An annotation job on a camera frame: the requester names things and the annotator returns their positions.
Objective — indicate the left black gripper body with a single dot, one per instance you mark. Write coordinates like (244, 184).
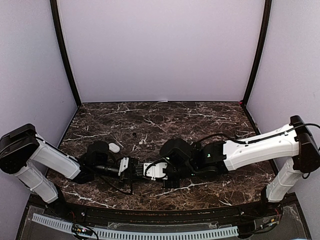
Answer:
(122, 180)

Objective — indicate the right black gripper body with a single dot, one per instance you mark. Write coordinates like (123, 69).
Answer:
(185, 172)

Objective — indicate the white earbud charging case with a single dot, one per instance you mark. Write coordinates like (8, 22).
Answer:
(114, 147)

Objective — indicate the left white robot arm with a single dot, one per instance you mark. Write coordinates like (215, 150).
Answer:
(22, 147)

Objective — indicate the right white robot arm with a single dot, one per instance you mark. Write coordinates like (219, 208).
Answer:
(293, 141)

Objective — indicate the green circuit board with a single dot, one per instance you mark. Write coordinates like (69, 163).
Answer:
(81, 230)

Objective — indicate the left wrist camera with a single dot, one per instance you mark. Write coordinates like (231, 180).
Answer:
(130, 165)

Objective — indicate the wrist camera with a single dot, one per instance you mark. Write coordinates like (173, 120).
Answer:
(155, 171)
(130, 165)

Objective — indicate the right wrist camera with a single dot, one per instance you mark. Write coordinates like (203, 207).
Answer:
(155, 171)

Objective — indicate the grey slotted cable duct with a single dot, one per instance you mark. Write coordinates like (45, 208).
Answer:
(122, 231)

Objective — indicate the black front rail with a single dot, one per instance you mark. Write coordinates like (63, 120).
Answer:
(224, 215)

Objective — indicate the left black frame post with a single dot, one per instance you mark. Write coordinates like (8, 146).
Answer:
(63, 52)

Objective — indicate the black frame post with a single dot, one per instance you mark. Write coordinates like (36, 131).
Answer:
(63, 52)
(258, 53)

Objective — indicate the right black frame post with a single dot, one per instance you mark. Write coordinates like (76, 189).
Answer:
(258, 53)

